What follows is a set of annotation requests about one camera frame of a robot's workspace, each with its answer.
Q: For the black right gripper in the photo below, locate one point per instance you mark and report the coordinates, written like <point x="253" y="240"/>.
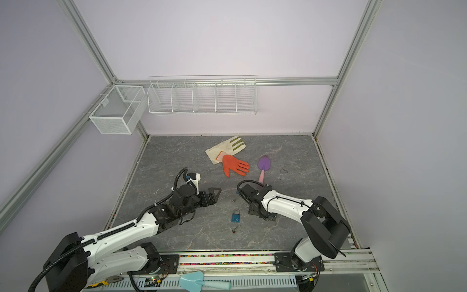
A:
<point x="269" y="217"/>

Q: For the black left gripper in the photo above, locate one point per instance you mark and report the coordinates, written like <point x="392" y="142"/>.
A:
<point x="213" y="199"/>

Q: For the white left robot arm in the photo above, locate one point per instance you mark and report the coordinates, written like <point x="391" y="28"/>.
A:
<point x="78" y="262"/>

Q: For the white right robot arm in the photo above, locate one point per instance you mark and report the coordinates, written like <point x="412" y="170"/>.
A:
<point x="326" y="229"/>

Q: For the blue padlock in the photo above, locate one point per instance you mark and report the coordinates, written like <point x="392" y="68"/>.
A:
<point x="236" y="216"/>

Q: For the red rubber glove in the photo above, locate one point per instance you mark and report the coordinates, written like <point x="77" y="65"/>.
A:
<point x="232" y="164"/>

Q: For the cream glove green stripes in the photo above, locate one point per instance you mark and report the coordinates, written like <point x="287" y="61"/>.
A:
<point x="231" y="146"/>

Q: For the teal plastic trowel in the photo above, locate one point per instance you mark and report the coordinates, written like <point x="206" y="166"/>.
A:
<point x="194" y="282"/>

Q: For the small white mesh basket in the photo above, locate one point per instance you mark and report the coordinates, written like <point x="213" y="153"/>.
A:
<point x="120" y="110"/>

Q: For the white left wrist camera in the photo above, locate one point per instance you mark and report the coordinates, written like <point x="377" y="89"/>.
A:
<point x="193" y="179"/>

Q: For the purple trowel pink handle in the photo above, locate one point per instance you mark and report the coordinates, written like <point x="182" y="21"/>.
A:
<point x="264" y="165"/>

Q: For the long white wire basket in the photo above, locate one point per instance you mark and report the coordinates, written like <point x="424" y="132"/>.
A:
<point x="202" y="94"/>

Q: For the yellow handled pliers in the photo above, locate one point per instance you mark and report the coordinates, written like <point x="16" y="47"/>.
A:
<point x="105" y="282"/>

